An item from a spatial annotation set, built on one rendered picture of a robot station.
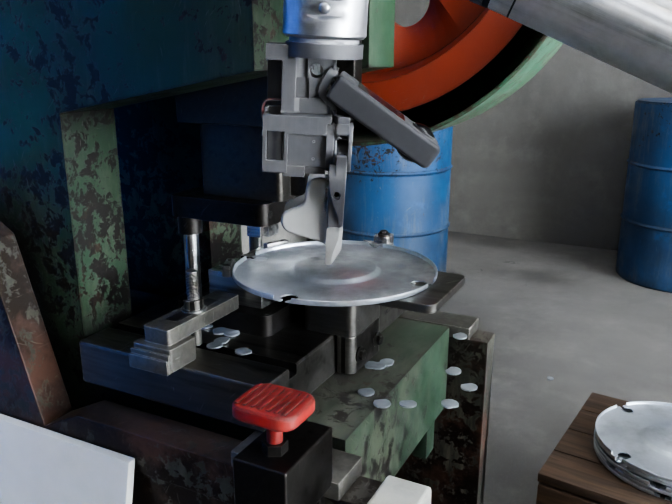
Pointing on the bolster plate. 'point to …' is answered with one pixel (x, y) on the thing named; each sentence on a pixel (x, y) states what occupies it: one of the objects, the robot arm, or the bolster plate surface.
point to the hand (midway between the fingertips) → (336, 251)
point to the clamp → (180, 329)
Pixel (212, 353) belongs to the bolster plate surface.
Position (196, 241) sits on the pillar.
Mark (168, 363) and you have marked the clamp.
